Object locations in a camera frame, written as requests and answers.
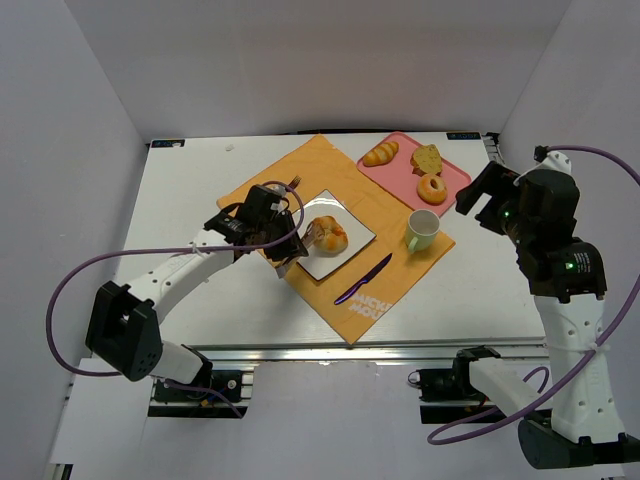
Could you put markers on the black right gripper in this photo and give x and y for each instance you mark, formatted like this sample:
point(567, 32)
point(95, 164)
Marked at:
point(482, 197)

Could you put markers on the left blue table label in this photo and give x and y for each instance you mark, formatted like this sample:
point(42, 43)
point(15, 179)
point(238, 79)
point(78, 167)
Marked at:
point(167, 143)

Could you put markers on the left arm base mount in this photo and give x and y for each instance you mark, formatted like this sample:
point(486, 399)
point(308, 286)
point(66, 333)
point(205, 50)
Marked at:
point(225, 396)

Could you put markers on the orange placemat cloth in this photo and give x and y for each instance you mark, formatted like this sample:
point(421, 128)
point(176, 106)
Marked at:
point(322, 166)

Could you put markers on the sugared orange donut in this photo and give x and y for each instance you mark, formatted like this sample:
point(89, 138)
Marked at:
point(432, 189)

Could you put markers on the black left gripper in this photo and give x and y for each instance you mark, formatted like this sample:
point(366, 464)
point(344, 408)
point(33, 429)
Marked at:
point(286, 243)

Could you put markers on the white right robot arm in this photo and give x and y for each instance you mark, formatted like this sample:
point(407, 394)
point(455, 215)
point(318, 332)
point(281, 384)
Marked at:
point(575, 424)

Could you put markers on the blue table label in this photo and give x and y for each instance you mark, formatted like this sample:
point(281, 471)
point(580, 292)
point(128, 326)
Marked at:
point(167, 143)
point(463, 136)

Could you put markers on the round knotted bread bun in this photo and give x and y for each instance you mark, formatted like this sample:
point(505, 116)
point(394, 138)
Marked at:
point(328, 235)

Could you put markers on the pink tray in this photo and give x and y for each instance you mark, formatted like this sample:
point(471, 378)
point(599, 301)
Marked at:
point(398, 179)

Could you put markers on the purple knife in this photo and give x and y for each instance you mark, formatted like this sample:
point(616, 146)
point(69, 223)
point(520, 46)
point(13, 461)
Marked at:
point(363, 280)

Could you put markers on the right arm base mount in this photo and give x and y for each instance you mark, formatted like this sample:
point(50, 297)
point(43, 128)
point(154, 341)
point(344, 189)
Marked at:
point(453, 383)

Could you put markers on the long striped bread roll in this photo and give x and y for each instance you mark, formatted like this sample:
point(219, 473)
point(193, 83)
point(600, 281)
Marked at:
point(382, 154)

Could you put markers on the right blue table label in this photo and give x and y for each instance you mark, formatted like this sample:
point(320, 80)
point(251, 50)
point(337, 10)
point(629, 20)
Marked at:
point(463, 136)

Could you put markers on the light green mug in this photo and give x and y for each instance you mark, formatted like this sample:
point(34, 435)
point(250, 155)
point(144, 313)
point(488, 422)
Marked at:
point(422, 228)

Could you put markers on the sliced brown bread piece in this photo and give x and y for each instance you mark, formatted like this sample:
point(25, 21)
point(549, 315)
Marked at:
point(426, 159)

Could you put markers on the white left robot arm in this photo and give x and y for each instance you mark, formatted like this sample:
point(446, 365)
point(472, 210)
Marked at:
point(124, 328)

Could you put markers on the metal tongs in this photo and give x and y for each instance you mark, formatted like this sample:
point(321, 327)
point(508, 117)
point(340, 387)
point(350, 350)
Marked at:
point(302, 245)

